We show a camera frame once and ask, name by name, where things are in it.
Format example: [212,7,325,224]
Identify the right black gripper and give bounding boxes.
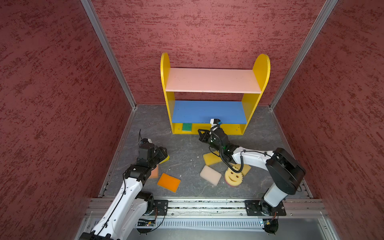
[197,129,223,154]

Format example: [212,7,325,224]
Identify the salmon pink sponge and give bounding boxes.
[149,165,159,179]

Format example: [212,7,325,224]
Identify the bright yellow sponge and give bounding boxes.
[160,156,170,164]

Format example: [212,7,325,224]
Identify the green yellow sponge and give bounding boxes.
[182,123,193,132]

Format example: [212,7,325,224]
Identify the dark yellow sponge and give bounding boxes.
[203,151,222,166]

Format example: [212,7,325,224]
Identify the orange sponge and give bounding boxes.
[157,173,181,193]

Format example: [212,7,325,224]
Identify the smiley face sponge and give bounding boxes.
[225,168,243,187]

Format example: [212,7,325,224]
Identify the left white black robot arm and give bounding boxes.
[79,139,169,240]

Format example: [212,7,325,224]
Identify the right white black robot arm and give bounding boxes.
[198,125,306,216]

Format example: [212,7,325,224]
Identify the yellow shelf pink blue boards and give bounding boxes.
[160,53,271,136]

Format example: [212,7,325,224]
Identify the pale pink sponge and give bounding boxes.
[200,166,222,186]

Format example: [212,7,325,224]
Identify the tan yellow sponge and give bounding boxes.
[235,164,251,176]

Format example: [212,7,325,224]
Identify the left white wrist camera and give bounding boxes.
[141,138,153,144]

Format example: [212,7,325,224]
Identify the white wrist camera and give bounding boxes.
[210,119,222,127]
[141,138,153,144]

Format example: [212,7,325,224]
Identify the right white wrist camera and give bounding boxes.
[210,119,222,127]

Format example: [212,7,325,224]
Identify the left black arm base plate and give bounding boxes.
[144,200,169,216]

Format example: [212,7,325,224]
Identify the left circuit board with wires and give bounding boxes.
[136,208,166,235]

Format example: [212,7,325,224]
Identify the circuit board with wires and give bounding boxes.
[136,208,166,235]
[263,213,279,235]

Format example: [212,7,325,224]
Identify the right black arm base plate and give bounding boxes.
[244,200,287,217]

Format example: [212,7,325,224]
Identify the right circuit board with wires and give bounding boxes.
[263,213,279,235]

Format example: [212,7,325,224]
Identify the left aluminium corner post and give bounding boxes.
[81,0,137,111]

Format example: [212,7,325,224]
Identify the aluminium corner post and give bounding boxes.
[269,0,338,112]
[81,0,137,111]

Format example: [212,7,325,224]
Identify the right aluminium corner post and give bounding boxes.
[269,0,338,112]

